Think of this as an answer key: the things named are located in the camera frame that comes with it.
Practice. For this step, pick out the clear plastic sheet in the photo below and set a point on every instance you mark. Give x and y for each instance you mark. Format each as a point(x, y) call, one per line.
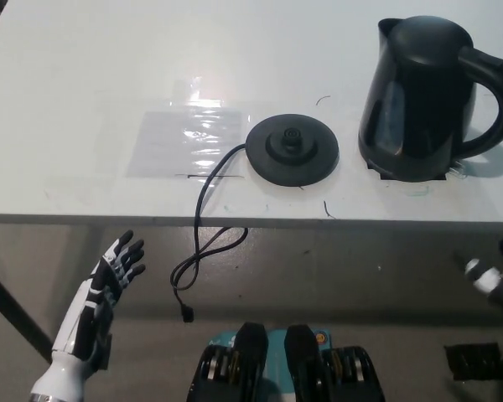
point(180, 142)

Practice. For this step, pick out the black electric kettle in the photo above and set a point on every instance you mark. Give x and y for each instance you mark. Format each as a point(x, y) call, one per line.
point(415, 84)

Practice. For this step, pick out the round black kettle base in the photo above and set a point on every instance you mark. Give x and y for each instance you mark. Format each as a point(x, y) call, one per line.
point(276, 167)

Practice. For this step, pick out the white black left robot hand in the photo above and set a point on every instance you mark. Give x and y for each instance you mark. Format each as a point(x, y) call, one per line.
point(81, 318)

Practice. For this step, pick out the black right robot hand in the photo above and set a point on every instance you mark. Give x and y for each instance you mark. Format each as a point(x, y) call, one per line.
point(488, 278)

